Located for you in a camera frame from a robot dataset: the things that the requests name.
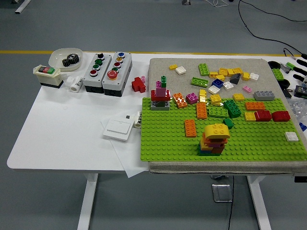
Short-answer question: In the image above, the white table leg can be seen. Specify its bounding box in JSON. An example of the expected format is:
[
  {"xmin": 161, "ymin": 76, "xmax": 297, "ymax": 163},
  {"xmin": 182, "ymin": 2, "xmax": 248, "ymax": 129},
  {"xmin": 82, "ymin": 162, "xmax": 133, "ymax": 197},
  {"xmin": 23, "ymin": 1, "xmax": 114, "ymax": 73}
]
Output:
[
  {"xmin": 77, "ymin": 172, "xmax": 99, "ymax": 230},
  {"xmin": 247, "ymin": 175, "xmax": 272, "ymax": 230}
]

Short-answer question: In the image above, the yellow curved brick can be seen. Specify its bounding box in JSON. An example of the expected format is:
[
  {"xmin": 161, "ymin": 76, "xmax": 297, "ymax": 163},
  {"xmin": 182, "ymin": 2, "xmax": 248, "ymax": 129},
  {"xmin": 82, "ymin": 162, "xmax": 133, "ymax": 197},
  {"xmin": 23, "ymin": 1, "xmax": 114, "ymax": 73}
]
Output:
[{"xmin": 203, "ymin": 123, "xmax": 230, "ymax": 139}]

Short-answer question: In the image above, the white plastic dish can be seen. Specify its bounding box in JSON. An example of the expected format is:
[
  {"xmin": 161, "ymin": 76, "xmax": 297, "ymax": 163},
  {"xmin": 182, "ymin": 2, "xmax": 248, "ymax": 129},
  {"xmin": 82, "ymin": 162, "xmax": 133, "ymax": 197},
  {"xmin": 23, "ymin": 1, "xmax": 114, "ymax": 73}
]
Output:
[{"xmin": 48, "ymin": 47, "xmax": 84, "ymax": 72}]

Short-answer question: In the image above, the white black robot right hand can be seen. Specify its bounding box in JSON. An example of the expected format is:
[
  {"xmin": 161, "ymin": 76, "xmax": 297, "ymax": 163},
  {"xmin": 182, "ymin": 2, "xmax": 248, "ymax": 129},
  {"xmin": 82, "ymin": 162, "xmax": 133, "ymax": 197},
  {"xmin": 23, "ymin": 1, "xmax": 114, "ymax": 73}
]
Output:
[{"xmin": 293, "ymin": 54, "xmax": 307, "ymax": 83}]

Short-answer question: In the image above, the white printed cylinder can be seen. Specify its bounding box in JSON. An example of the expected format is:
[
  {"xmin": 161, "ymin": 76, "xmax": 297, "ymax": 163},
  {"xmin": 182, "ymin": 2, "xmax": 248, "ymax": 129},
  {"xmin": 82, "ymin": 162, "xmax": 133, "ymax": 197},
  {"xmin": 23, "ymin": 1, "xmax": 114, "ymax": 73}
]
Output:
[{"xmin": 133, "ymin": 110, "xmax": 142, "ymax": 129}]

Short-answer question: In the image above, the black floor cable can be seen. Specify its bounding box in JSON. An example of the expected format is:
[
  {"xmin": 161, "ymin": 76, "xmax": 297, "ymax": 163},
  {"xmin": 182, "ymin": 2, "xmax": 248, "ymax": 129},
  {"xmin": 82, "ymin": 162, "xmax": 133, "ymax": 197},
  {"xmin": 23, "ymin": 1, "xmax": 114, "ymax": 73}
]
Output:
[{"xmin": 238, "ymin": 0, "xmax": 307, "ymax": 58}]

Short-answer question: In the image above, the black cable with connector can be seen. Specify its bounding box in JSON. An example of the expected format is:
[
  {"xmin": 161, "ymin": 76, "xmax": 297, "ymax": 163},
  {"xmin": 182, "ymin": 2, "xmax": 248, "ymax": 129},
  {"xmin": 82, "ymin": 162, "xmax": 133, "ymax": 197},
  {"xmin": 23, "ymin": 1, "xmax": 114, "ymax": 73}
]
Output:
[{"xmin": 283, "ymin": 47, "xmax": 307, "ymax": 60}]

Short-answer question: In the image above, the lime green long brick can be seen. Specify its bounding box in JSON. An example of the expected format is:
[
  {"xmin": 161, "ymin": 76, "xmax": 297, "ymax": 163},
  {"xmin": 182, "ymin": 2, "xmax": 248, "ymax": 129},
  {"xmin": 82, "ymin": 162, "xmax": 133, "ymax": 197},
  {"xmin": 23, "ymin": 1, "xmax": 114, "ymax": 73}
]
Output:
[
  {"xmin": 191, "ymin": 77, "xmax": 209, "ymax": 88},
  {"xmin": 208, "ymin": 106, "xmax": 229, "ymax": 118}
]

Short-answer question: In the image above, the grey long brick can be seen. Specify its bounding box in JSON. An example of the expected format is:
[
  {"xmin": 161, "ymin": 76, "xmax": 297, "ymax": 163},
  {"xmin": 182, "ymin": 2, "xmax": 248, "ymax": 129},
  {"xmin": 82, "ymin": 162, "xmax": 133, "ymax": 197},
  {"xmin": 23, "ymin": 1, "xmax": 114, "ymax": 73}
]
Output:
[{"xmin": 253, "ymin": 90, "xmax": 276, "ymax": 101}]

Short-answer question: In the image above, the grey red pink brick tower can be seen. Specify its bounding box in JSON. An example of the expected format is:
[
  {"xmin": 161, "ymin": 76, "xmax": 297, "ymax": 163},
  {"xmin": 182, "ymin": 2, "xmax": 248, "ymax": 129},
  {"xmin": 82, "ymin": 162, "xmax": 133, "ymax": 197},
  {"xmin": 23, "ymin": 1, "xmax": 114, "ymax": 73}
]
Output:
[{"xmin": 150, "ymin": 75, "xmax": 171, "ymax": 111}]

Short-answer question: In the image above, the grey emergency-stop button box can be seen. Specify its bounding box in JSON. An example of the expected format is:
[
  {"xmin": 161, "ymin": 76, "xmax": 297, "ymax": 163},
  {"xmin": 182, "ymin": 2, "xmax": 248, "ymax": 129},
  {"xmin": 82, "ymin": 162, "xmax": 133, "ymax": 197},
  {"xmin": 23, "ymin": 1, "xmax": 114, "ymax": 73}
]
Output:
[{"xmin": 102, "ymin": 51, "xmax": 133, "ymax": 97}]

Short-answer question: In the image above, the magenta brick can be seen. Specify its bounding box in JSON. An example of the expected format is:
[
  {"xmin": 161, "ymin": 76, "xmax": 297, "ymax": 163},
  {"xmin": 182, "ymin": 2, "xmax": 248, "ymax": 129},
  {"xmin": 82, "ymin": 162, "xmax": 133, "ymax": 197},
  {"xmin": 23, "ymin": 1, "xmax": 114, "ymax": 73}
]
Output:
[{"xmin": 186, "ymin": 92, "xmax": 199, "ymax": 105}]

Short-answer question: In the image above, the green studded baseplate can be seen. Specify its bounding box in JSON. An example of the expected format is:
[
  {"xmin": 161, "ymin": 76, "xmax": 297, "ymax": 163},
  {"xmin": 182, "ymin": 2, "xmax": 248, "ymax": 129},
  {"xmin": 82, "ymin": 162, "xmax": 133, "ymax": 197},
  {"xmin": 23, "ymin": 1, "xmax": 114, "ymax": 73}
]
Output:
[{"xmin": 140, "ymin": 97, "xmax": 307, "ymax": 161}]

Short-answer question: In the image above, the grey four-button box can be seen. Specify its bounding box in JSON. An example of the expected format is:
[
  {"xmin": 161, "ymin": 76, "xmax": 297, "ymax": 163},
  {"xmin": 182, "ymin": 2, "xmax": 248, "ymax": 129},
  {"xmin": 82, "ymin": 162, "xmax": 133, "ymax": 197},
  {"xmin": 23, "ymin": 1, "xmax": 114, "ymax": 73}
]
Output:
[{"xmin": 83, "ymin": 52, "xmax": 113, "ymax": 93}]

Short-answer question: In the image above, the metal floor plate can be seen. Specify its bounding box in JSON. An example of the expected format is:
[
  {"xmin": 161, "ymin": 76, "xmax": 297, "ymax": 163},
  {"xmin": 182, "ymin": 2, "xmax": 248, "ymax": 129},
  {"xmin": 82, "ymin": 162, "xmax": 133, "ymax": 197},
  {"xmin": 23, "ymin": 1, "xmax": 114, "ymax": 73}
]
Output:
[{"xmin": 211, "ymin": 184, "xmax": 233, "ymax": 203}]

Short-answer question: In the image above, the multicoloured brick stack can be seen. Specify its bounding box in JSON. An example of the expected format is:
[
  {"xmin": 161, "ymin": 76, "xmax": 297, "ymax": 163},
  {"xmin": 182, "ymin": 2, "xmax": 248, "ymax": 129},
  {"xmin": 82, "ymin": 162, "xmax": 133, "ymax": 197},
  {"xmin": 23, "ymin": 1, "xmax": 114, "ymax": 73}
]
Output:
[{"xmin": 198, "ymin": 136, "xmax": 228, "ymax": 157}]

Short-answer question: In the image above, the white furniture foot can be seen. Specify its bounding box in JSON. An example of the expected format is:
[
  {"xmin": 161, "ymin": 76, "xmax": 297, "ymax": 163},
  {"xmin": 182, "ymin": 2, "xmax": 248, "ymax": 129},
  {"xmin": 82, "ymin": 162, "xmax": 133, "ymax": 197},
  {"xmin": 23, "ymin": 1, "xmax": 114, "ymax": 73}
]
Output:
[{"xmin": 14, "ymin": 0, "xmax": 32, "ymax": 14}]

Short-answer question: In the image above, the red brick cluster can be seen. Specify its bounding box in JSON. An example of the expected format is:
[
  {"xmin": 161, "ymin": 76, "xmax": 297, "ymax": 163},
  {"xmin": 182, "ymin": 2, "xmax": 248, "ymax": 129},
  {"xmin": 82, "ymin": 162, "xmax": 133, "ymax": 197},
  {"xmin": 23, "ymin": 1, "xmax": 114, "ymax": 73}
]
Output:
[{"xmin": 131, "ymin": 76, "xmax": 147, "ymax": 93}]

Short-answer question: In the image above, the black electronic device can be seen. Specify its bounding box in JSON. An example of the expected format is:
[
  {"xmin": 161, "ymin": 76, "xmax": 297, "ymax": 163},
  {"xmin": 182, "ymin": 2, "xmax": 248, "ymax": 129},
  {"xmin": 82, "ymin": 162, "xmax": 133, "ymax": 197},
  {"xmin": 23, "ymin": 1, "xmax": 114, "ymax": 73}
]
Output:
[{"xmin": 294, "ymin": 85, "xmax": 307, "ymax": 99}]

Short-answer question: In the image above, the grey-brown mat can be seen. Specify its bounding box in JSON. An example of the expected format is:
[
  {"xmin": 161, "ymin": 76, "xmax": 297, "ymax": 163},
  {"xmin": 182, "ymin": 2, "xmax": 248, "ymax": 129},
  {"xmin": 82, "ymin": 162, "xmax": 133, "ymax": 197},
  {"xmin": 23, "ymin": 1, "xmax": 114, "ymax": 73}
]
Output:
[{"xmin": 146, "ymin": 57, "xmax": 307, "ymax": 175}]

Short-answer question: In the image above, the white paper sheet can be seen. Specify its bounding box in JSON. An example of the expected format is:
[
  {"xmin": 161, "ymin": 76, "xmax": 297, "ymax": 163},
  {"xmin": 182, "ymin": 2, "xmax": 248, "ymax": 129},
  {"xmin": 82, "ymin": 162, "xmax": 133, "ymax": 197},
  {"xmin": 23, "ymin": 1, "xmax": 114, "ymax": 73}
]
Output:
[{"xmin": 100, "ymin": 119, "xmax": 150, "ymax": 178}]

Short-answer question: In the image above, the clear bag of parts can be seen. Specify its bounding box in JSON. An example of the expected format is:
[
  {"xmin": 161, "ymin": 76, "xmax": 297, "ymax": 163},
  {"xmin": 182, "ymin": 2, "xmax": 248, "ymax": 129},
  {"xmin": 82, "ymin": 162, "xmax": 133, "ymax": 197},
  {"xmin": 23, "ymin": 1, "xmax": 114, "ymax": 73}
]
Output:
[{"xmin": 287, "ymin": 97, "xmax": 307, "ymax": 120}]

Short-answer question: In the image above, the orange long brick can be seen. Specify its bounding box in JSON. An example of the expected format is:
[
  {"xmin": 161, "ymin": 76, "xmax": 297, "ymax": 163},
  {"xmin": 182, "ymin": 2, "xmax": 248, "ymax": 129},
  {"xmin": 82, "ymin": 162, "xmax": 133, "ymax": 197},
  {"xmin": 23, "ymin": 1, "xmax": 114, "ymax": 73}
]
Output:
[
  {"xmin": 172, "ymin": 92, "xmax": 189, "ymax": 108},
  {"xmin": 196, "ymin": 102, "xmax": 208, "ymax": 120},
  {"xmin": 184, "ymin": 119, "xmax": 197, "ymax": 138},
  {"xmin": 244, "ymin": 102, "xmax": 266, "ymax": 111}
]

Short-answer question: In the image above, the red curved brick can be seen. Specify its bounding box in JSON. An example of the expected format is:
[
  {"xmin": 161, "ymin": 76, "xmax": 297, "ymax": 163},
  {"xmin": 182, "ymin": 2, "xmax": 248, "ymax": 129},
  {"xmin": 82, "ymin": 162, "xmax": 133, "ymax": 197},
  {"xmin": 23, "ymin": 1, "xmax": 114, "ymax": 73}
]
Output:
[
  {"xmin": 254, "ymin": 110, "xmax": 273, "ymax": 122},
  {"xmin": 272, "ymin": 110, "xmax": 291, "ymax": 122}
]

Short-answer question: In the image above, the black hanging cable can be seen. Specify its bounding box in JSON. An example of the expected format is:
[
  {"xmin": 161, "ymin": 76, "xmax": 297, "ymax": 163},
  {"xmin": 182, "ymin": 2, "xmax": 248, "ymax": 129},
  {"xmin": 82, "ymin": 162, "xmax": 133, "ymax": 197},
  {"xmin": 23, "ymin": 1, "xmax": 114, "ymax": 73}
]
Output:
[{"xmin": 227, "ymin": 176, "xmax": 235, "ymax": 230}]

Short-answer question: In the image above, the dark green large brick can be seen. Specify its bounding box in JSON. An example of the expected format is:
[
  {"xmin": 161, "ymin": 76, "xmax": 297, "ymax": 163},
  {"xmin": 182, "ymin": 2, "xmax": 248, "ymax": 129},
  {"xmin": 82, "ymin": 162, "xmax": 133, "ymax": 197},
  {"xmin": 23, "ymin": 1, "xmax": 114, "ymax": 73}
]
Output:
[{"xmin": 223, "ymin": 99, "xmax": 242, "ymax": 118}]

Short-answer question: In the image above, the white wall switch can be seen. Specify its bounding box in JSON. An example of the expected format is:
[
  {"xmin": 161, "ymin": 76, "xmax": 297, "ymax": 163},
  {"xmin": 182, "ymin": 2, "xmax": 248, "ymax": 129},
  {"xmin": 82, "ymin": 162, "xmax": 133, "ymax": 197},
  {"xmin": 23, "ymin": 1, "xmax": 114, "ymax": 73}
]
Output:
[{"xmin": 103, "ymin": 118, "xmax": 134, "ymax": 142}]

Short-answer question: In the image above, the white plastic pipe fitting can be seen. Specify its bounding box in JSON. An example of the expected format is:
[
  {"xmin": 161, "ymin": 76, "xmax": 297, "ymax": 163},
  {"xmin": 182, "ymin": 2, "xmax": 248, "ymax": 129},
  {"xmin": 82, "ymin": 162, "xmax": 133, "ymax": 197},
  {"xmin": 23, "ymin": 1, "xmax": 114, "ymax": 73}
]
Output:
[{"xmin": 64, "ymin": 75, "xmax": 84, "ymax": 92}]

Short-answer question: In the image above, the cream red-green switch box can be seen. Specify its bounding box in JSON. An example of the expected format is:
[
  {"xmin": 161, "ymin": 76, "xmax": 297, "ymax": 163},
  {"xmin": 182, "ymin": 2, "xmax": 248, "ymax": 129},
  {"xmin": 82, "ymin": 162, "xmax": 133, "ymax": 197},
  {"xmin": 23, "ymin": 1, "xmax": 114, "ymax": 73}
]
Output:
[{"xmin": 33, "ymin": 64, "xmax": 64, "ymax": 89}]

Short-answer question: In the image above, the white floor cable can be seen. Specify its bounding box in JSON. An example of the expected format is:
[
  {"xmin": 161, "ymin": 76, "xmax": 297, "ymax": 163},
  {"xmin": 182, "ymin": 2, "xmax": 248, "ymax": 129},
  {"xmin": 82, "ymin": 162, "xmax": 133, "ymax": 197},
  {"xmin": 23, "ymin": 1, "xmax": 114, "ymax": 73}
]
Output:
[{"xmin": 206, "ymin": 0, "xmax": 228, "ymax": 7}]

